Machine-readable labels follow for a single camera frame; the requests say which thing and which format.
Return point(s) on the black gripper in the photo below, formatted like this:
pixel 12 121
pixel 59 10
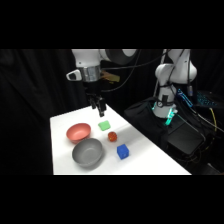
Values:
pixel 92 88

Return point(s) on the blue cube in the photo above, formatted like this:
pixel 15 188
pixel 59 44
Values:
pixel 123 151

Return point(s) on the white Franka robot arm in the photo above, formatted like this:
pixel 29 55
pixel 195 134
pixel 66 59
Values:
pixel 88 58

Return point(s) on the pink bowl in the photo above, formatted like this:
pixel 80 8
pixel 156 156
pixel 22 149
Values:
pixel 78 132

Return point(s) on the grey bowl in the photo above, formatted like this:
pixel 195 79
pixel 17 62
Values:
pixel 87 152

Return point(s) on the green block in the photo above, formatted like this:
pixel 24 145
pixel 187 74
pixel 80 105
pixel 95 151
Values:
pixel 104 125

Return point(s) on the black curtain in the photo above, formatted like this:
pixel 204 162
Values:
pixel 33 86

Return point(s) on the small green light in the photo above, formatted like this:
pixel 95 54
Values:
pixel 170 116

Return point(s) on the black robot stand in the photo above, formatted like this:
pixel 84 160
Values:
pixel 186 140

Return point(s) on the tan wrist mount piece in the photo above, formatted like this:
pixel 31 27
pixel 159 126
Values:
pixel 111 76

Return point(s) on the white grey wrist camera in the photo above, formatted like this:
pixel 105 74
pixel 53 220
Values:
pixel 73 75

